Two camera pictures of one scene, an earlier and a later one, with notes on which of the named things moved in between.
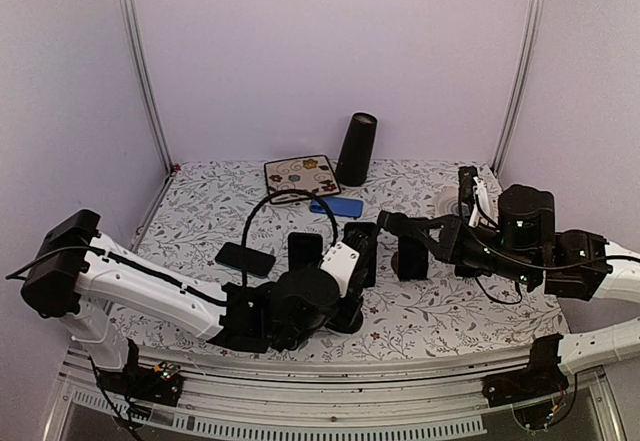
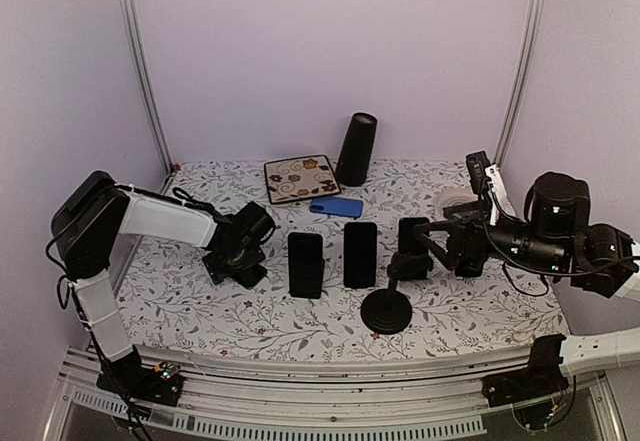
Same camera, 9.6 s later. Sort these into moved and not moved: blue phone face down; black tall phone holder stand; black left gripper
Moved: black left gripper; black tall phone holder stand
Not moved: blue phone face down
